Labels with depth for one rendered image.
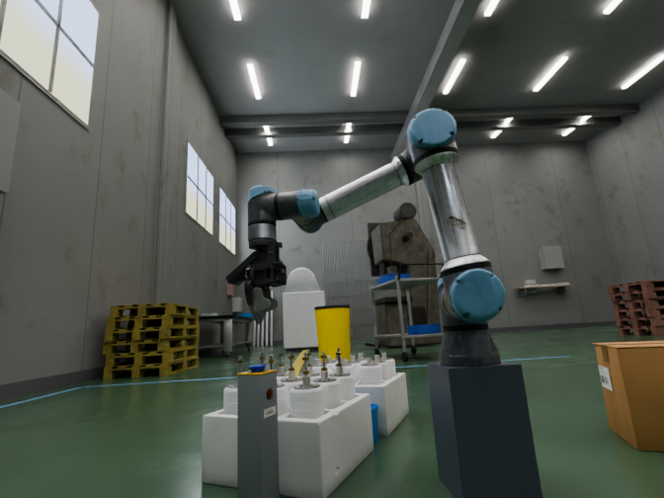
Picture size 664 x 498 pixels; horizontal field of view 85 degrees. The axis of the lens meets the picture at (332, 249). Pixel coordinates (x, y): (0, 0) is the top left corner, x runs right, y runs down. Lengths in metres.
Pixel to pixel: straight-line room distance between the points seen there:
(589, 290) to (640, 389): 13.03
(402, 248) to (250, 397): 6.10
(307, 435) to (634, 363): 1.03
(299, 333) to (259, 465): 6.22
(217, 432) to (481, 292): 0.82
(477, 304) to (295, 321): 6.39
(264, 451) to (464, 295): 0.58
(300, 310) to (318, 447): 6.17
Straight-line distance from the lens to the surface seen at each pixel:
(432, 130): 0.96
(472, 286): 0.86
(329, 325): 4.02
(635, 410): 1.52
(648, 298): 7.84
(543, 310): 13.56
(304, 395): 1.06
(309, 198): 0.95
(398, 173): 1.09
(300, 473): 1.08
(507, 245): 13.34
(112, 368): 4.79
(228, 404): 1.21
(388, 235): 6.85
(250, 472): 0.99
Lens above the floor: 0.41
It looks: 12 degrees up
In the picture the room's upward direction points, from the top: 3 degrees counter-clockwise
